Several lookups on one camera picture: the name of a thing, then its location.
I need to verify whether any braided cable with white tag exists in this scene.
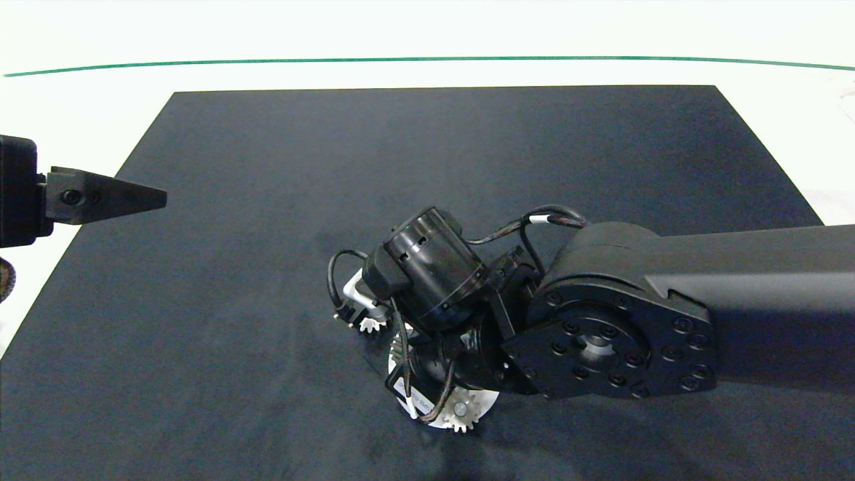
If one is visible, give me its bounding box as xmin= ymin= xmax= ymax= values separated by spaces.
xmin=468 ymin=204 xmax=589 ymax=278

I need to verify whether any medium steel gear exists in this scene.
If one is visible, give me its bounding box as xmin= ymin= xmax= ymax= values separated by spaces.
xmin=442 ymin=392 xmax=484 ymax=434

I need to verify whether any braided cable with white label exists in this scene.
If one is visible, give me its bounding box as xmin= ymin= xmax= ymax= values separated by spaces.
xmin=385 ymin=297 xmax=459 ymax=424

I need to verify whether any dark mat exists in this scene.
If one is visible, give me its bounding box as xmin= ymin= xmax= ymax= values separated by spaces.
xmin=0 ymin=86 xmax=824 ymax=481

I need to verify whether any black camera cable loop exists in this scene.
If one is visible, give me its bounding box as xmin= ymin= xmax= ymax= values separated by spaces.
xmin=327 ymin=250 xmax=370 ymax=325

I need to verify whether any round white plate with pins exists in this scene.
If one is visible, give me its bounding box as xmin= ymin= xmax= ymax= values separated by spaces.
xmin=387 ymin=333 xmax=501 ymax=432

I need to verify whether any boxy silver wrist camera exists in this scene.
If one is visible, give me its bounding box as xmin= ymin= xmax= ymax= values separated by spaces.
xmin=343 ymin=267 xmax=391 ymax=323

